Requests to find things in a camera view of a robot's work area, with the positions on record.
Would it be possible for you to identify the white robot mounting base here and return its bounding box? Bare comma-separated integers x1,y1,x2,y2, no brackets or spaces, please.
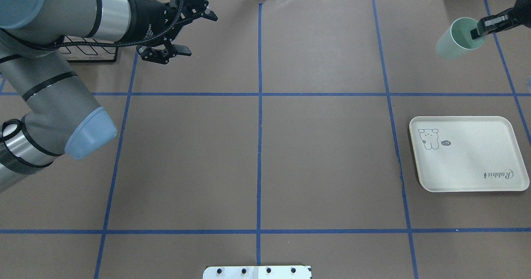
202,265,312,279

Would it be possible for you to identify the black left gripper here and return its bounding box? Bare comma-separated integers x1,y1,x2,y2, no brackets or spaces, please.
124,0,218,64

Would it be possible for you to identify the light green plastic cup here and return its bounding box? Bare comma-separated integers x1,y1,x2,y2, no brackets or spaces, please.
436,17,486,60

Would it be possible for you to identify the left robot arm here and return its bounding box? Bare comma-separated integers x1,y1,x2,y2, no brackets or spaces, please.
1,0,218,191

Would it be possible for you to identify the white rabbit print tray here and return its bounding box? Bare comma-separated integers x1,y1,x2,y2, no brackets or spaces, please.
409,116,530,193

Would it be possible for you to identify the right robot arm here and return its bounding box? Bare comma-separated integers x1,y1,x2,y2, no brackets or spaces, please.
436,0,530,60

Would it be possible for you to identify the black wire cup rack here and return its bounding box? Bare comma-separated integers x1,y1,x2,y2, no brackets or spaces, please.
58,46,118,63

